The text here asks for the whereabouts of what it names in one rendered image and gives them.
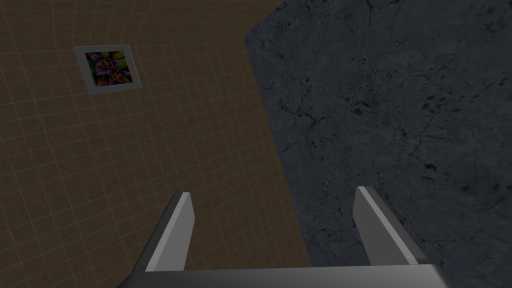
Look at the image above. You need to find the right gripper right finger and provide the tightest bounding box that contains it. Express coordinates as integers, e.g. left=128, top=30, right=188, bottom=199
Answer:
left=352, top=185, right=429, bottom=267

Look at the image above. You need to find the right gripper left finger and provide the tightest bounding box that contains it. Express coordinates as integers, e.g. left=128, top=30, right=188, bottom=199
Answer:
left=132, top=191, right=196, bottom=273

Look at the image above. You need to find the grey framed flower picture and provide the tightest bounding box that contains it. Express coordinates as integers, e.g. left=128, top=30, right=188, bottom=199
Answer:
left=73, top=44, right=143, bottom=96

